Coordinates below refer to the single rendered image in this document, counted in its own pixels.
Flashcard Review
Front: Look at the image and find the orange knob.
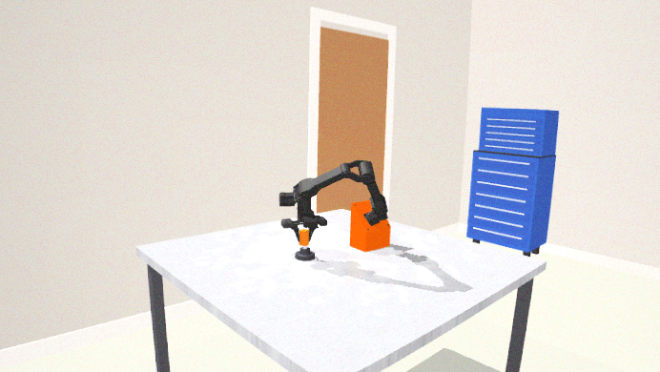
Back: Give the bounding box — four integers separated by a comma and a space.
299, 230, 309, 246

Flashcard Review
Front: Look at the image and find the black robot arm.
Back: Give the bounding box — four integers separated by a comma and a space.
279, 160, 388, 228

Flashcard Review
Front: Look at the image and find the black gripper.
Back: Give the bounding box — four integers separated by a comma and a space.
280, 206, 327, 243

